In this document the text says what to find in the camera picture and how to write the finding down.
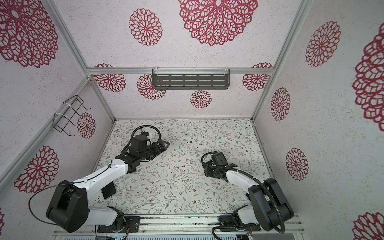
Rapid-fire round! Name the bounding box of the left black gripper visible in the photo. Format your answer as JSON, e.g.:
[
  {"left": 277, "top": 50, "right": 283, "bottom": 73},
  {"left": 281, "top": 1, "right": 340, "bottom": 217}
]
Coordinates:
[{"left": 140, "top": 138, "right": 171, "bottom": 162}]

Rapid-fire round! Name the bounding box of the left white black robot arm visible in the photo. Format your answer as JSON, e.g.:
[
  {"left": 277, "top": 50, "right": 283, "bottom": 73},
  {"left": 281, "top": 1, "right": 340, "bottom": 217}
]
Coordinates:
[{"left": 46, "top": 132, "right": 170, "bottom": 233}]

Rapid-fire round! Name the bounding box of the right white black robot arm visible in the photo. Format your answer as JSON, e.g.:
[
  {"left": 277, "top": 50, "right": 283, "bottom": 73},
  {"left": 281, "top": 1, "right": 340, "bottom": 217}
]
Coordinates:
[{"left": 201, "top": 152, "right": 294, "bottom": 234}]

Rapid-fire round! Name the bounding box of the black phone near left base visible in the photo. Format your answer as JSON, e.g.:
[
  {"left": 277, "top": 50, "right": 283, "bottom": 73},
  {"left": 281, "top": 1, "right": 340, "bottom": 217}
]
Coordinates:
[{"left": 101, "top": 182, "right": 117, "bottom": 200}]

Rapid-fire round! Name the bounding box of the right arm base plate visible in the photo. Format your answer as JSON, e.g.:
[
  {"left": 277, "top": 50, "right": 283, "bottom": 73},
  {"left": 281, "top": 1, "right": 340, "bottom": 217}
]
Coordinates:
[{"left": 218, "top": 215, "right": 261, "bottom": 232}]

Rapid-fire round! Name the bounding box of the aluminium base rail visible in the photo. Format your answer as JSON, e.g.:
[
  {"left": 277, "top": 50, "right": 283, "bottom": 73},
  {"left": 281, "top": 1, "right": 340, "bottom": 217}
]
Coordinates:
[{"left": 52, "top": 214, "right": 306, "bottom": 237}]

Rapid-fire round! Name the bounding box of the dark grey wall shelf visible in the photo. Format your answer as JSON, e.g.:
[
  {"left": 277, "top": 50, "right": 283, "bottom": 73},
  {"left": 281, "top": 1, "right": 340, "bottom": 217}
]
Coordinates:
[{"left": 152, "top": 69, "right": 231, "bottom": 90}]

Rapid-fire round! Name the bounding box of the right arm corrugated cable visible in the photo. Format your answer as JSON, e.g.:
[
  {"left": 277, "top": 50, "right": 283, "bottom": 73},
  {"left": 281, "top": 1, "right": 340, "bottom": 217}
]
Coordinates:
[{"left": 200, "top": 151, "right": 286, "bottom": 235}]

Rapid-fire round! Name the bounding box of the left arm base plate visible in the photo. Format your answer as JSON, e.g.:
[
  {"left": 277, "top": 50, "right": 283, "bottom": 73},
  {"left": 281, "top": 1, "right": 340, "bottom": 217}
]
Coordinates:
[{"left": 97, "top": 216, "right": 141, "bottom": 233}]

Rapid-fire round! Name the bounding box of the black wire wall rack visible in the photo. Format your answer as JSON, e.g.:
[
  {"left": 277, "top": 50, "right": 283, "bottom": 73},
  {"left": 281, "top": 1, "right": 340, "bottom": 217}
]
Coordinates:
[{"left": 52, "top": 95, "right": 91, "bottom": 137}]

